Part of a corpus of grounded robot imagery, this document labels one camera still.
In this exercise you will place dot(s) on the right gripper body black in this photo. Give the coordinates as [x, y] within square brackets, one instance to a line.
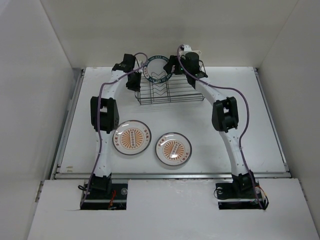
[178, 69]

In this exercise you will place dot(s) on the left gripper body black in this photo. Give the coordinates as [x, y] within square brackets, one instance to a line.
[130, 84]

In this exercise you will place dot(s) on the rearmost teal lettered plate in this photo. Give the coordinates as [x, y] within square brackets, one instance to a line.
[154, 70]

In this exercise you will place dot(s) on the red rim plate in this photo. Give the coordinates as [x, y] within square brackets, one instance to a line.
[132, 137]

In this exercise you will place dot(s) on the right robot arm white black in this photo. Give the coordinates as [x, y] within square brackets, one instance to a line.
[225, 119]

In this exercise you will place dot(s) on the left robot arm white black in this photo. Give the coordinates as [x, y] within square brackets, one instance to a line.
[105, 119]

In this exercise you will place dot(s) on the white cutlery holder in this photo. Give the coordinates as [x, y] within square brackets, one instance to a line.
[199, 53]

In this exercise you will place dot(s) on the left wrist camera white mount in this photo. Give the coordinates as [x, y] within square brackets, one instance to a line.
[141, 62]

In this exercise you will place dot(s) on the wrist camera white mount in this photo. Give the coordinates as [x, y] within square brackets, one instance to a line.
[141, 62]
[184, 48]

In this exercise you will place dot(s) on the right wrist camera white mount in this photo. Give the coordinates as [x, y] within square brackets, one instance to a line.
[184, 48]

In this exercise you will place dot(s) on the grey wire dish rack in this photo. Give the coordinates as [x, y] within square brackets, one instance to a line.
[175, 90]

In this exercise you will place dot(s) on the left side rail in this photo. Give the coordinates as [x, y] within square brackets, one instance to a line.
[53, 163]

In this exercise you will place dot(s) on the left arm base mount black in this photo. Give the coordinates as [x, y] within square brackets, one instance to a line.
[111, 200]

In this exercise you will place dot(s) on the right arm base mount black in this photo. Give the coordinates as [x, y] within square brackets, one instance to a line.
[230, 197]

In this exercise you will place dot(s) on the aluminium front rail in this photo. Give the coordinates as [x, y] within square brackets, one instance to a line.
[147, 176]

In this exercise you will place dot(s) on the right side rail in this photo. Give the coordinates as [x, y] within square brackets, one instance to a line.
[272, 120]

